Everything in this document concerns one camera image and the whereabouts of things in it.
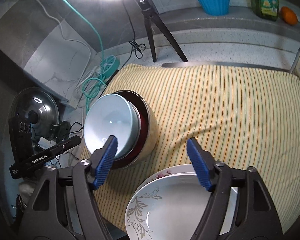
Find white plate pink flowers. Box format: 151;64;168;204
139;164;194;189

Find white plate grey leaf pattern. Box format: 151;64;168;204
124;172;240;240

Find white ceramic bowl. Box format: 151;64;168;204
84;94;140;159

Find large steel bowl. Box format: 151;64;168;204
111;90;159;170

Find small red steel bowl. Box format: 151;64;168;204
111;90;150;170

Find dark green object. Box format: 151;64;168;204
50;121;70;140

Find yellow striped cloth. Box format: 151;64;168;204
95;64;300;231

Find orange fruit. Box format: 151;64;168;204
280;7;298;25

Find blue fluted cup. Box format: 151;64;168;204
197;0;230;16

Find white cable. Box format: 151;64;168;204
20;0;101;91

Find black cable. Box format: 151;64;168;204
122;0;147;59

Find teal cable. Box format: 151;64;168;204
45;0;116;113

